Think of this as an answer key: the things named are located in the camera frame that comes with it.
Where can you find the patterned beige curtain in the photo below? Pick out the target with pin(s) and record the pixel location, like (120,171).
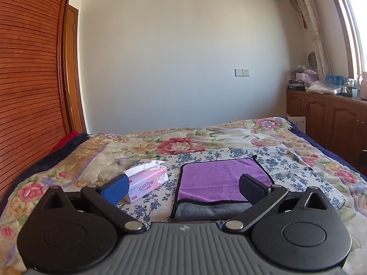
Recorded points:
(314,28)

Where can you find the pink tissue box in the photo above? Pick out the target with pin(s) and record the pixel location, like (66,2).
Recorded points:
(146,182)

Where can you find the window with wooden frame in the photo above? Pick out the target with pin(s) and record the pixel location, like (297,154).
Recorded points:
(354,20)

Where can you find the stack of books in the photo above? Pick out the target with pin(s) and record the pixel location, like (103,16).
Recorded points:
(295,85)

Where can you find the pink jug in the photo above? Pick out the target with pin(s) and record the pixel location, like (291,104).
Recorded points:
(362,86)

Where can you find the wooden cabinet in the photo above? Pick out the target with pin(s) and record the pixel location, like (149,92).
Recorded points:
(324,114)

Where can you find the small bottle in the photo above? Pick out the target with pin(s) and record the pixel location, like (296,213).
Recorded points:
(347,90)

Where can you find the small white box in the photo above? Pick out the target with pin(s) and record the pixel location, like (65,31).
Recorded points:
(355,93)

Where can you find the white wall socket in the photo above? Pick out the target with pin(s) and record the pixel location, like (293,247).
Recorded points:
(242,72)

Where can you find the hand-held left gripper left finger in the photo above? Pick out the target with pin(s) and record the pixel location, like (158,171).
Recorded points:
(116,189)

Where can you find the wooden door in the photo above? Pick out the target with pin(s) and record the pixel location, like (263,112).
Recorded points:
(73,91)

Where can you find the clear plastic bag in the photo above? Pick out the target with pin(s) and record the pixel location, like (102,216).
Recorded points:
(322,87)

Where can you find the blue floral cloth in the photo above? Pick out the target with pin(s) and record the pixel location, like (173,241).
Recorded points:
(289,163)

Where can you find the red tassel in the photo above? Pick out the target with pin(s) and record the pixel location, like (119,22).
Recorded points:
(304,21)

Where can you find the hand fan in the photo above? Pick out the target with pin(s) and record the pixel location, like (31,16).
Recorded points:
(312,60)

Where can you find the slatted wooden wardrobe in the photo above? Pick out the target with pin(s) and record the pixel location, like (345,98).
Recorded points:
(28,77)

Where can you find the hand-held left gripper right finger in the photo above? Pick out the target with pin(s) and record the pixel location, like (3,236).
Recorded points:
(252,189)

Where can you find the floral blanket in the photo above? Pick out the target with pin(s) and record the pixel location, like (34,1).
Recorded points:
(177,143)

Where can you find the purple and grey towel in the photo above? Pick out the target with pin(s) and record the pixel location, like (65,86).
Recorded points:
(218,177)

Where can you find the red cloth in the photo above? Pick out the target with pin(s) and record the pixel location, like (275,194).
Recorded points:
(67,140)

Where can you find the blue box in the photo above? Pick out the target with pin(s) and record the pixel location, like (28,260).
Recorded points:
(334,79)

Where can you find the cardboard box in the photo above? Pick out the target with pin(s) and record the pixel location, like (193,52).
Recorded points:
(298,123)

